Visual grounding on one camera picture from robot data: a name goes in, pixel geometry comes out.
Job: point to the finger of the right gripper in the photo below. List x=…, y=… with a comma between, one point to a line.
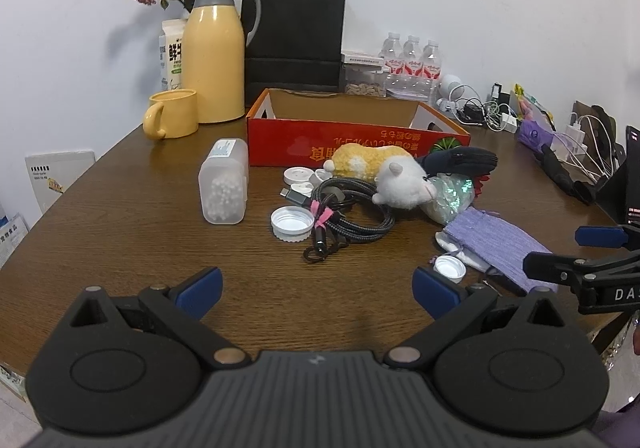
x=594, y=236
x=557, y=269

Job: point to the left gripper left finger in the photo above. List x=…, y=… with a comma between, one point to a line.
x=176, y=313

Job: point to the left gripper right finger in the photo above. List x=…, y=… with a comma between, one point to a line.
x=457, y=311

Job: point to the purple fabric pouch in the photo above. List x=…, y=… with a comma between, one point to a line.
x=500, y=244

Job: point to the white yellow plush hamster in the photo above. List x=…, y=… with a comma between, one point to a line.
x=399, y=180

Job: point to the clear cotton swab container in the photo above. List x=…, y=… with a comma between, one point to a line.
x=223, y=182

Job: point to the dark blue zip pouch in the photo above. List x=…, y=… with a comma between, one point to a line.
x=466, y=161

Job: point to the large white bottle cap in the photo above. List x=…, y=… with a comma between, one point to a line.
x=292, y=223

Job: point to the white cloth bag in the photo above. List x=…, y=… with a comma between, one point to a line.
x=466, y=256

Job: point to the red artificial rose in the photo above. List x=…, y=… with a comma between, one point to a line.
x=478, y=183

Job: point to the colourful snack packet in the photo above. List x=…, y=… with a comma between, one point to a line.
x=530, y=109

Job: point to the small white round cap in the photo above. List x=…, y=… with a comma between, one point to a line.
x=304, y=188

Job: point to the white round disc cap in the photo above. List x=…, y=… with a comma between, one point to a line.
x=297, y=174

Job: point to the white booklet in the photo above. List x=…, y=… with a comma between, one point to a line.
x=53, y=173

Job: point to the yellow ceramic mug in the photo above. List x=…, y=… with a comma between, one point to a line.
x=172, y=114

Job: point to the red cardboard box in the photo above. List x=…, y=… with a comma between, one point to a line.
x=286, y=128

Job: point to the water bottle right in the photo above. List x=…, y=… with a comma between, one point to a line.
x=431, y=70

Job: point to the water bottle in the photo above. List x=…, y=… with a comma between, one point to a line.
x=431, y=70
x=411, y=64
x=393, y=63

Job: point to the water bottle middle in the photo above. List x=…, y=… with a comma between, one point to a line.
x=411, y=64

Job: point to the clear snack container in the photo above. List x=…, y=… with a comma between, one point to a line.
x=363, y=80

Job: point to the water bottle left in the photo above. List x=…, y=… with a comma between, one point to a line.
x=393, y=63

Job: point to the yellow thermos jug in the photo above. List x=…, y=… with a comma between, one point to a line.
x=213, y=48

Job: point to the white milk carton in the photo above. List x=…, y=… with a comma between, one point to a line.
x=170, y=45

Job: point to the white flat box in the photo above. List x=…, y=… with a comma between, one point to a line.
x=361, y=59

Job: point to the black paper shopping bag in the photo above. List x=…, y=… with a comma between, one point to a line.
x=297, y=46

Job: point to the white round camera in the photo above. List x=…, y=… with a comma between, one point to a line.
x=450, y=91

